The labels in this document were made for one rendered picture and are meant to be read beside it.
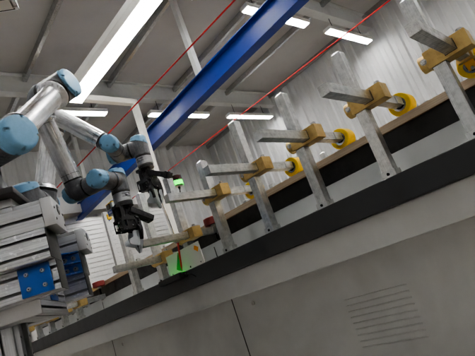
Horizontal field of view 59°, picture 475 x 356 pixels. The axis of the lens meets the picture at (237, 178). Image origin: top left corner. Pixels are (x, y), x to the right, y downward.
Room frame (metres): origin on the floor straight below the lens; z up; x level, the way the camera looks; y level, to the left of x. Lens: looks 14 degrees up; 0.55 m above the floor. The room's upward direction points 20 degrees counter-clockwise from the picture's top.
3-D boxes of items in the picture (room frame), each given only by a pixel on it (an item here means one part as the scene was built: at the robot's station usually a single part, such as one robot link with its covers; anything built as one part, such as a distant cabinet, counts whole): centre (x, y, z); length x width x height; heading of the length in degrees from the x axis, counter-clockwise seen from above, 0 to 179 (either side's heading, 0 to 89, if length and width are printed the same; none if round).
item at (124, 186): (1.66, 0.48, 1.12); 0.09 x 0.08 x 0.11; 163
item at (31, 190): (1.70, 0.88, 1.21); 0.13 x 0.12 x 0.14; 3
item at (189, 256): (1.91, 0.35, 0.75); 0.26 x 0.01 x 0.10; 48
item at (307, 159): (1.41, -0.25, 0.90); 0.04 x 0.04 x 0.48; 48
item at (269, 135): (1.37, -0.26, 0.95); 0.50 x 0.04 x 0.04; 138
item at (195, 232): (1.89, 0.30, 0.85); 0.14 x 0.06 x 0.05; 48
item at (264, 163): (1.56, -0.08, 0.95); 0.14 x 0.06 x 0.05; 48
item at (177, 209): (1.90, 0.31, 0.91); 0.04 x 0.04 x 0.48; 48
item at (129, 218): (1.66, 0.48, 0.96); 0.09 x 0.08 x 0.12; 138
